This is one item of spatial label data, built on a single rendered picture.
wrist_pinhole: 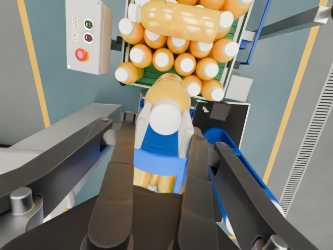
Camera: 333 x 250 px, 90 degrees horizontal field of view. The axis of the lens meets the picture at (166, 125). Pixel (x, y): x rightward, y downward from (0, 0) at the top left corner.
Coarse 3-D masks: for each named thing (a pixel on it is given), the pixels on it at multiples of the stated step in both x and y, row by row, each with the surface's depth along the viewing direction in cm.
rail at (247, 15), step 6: (246, 12) 57; (246, 18) 56; (246, 24) 57; (240, 30) 59; (240, 36) 58; (240, 42) 59; (234, 60) 61; (228, 66) 64; (228, 72) 63; (228, 78) 63
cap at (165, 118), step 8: (160, 104) 19; (168, 104) 19; (152, 112) 19; (160, 112) 19; (168, 112) 19; (176, 112) 19; (152, 120) 19; (160, 120) 19; (168, 120) 19; (176, 120) 19; (160, 128) 20; (168, 128) 20; (176, 128) 20
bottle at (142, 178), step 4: (136, 168) 59; (136, 172) 59; (140, 172) 59; (144, 172) 59; (136, 176) 60; (140, 176) 59; (144, 176) 60; (148, 176) 61; (136, 180) 60; (140, 180) 60; (144, 180) 60; (148, 180) 62; (136, 184) 61; (140, 184) 61; (144, 184) 61
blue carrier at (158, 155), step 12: (156, 132) 61; (144, 144) 52; (156, 144) 53; (168, 144) 55; (144, 156) 48; (156, 156) 47; (168, 156) 48; (144, 168) 49; (156, 168) 49; (168, 168) 49; (180, 168) 50; (180, 180) 53
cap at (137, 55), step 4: (136, 48) 48; (132, 52) 48; (136, 52) 48; (140, 52) 48; (132, 56) 49; (136, 56) 49; (140, 56) 48; (132, 60) 49; (136, 60) 49; (140, 60) 49
